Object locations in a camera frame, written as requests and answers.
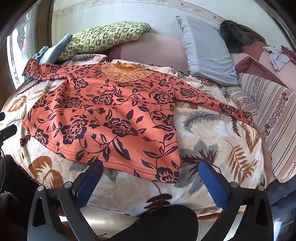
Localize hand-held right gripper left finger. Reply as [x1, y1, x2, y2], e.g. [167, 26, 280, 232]
[27, 159, 104, 241]

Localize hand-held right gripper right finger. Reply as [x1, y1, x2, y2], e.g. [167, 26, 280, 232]
[198, 161, 274, 241]

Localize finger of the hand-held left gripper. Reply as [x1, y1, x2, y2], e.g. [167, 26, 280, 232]
[0, 112, 18, 145]

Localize orange floral shirt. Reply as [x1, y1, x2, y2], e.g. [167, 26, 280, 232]
[23, 58, 255, 184]

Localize leaf print quilted blanket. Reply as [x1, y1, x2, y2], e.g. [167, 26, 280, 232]
[0, 54, 269, 220]

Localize person's dark fleece garment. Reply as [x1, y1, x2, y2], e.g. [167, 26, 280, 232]
[0, 154, 37, 241]

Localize person's dark pants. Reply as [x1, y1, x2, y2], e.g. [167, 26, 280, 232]
[111, 204, 199, 241]

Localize blue cloth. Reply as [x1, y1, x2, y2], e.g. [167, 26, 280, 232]
[22, 34, 73, 81]

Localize striped floral quilt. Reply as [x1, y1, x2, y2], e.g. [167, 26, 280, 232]
[225, 73, 296, 183]

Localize maroon and pink blanket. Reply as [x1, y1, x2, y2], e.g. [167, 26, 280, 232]
[231, 40, 296, 93]

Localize green patterned pillow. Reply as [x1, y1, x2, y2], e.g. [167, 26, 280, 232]
[58, 21, 152, 62]

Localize light blue pillow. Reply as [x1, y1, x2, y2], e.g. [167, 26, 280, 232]
[176, 16, 240, 86]

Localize pale grey garment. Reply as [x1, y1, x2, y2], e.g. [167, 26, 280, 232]
[263, 46, 291, 71]

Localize mauve bed sheet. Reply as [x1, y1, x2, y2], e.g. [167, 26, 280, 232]
[109, 32, 190, 72]

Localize dark furry garment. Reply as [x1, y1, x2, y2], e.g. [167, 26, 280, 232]
[219, 20, 257, 54]

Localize pink cloth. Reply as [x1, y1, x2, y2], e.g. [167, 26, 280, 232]
[281, 45, 296, 61]

